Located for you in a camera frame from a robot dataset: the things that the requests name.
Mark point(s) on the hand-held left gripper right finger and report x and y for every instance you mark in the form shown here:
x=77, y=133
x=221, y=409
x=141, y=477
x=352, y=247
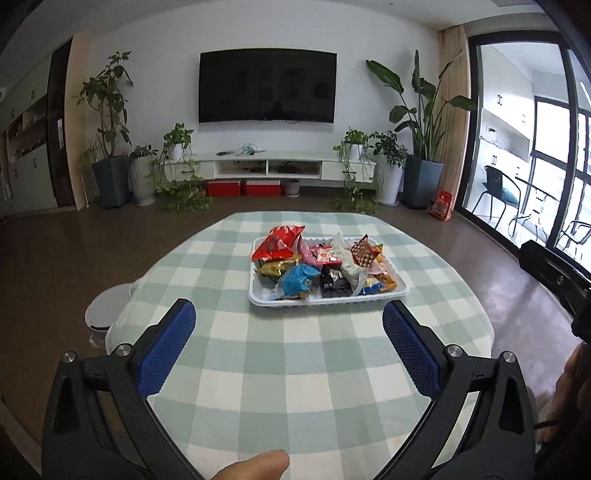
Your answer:
x=411, y=344

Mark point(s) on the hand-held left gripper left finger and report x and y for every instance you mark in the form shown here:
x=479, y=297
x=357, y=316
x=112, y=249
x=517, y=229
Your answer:
x=171, y=341

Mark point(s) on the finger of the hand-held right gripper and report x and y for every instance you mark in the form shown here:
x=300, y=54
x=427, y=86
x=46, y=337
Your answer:
x=549, y=272

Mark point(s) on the blue and yellow snack packet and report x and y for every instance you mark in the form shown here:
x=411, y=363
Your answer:
x=374, y=288

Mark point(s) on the small orange yellow snack packet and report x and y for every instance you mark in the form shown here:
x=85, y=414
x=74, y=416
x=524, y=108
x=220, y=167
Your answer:
x=391, y=279

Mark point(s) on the clear pink snack packet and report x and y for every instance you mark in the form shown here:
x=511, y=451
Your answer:
x=381, y=267

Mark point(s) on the long white grey snack packet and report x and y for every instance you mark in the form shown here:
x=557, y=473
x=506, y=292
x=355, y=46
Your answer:
x=353, y=274

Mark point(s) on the white plastic tray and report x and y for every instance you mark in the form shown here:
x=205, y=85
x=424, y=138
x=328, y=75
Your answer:
x=323, y=301

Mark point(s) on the black snack packet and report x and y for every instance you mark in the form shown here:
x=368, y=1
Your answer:
x=334, y=281

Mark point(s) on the red patterned snack packet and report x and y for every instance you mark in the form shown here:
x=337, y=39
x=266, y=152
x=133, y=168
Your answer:
x=362, y=251

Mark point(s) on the small strawberry print packet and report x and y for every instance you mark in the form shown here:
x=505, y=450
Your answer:
x=325, y=254

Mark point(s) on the gold snack packet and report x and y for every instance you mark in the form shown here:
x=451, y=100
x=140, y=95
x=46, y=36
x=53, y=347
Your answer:
x=272, y=270

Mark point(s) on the light blue snack packet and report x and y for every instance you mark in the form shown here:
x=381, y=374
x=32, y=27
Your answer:
x=298, y=279

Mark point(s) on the pink cartoon snack packet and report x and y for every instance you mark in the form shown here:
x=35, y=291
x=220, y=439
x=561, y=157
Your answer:
x=305, y=254

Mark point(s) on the person's right hand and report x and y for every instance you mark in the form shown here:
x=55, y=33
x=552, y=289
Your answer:
x=570, y=378

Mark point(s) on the person's left hand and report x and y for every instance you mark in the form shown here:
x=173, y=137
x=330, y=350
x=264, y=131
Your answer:
x=254, y=466

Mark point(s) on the black metal balcony chair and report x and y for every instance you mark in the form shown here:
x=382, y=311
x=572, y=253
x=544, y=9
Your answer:
x=575, y=230

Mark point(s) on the black balcony table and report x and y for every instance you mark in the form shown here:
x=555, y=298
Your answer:
x=535, y=198

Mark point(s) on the black chair with teal cushion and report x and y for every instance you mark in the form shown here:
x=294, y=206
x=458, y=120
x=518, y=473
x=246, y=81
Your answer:
x=496, y=184

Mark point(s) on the red bag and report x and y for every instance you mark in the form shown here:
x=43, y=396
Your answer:
x=442, y=206

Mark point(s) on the broad leaf plant grey pot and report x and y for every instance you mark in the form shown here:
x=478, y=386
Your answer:
x=422, y=182

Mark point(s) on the bushy plant tall white pot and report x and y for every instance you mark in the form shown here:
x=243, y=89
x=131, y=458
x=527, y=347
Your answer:
x=388, y=184

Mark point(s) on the plant in white ribbed pot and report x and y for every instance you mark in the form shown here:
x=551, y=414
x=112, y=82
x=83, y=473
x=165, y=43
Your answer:
x=143, y=182

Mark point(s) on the red storage box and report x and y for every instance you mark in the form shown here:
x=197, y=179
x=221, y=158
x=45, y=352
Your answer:
x=223, y=188
x=263, y=188

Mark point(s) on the tall leafy tree grey pot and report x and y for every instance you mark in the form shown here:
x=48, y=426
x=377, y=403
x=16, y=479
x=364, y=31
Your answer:
x=111, y=182

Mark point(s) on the trailing pothos in white pot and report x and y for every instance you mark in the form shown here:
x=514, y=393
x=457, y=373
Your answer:
x=178, y=150
x=354, y=150

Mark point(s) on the small grey empty pot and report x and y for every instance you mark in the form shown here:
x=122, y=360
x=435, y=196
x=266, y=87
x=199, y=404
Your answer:
x=291, y=188

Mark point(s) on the black framed glass sliding door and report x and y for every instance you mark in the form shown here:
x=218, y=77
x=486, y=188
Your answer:
x=472, y=92

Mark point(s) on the white television console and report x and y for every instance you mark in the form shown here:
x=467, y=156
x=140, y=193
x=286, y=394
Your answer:
x=300, y=157

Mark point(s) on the beige curtain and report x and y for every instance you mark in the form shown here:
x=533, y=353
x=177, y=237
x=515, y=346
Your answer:
x=450, y=69

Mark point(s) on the dark wooden panel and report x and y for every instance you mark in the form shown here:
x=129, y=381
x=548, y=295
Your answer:
x=62, y=115

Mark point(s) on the white wall cabinet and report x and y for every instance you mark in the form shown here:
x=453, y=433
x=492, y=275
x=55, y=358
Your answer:
x=27, y=175

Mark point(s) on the black wall television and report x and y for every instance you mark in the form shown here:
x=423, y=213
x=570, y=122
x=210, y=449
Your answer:
x=268, y=85

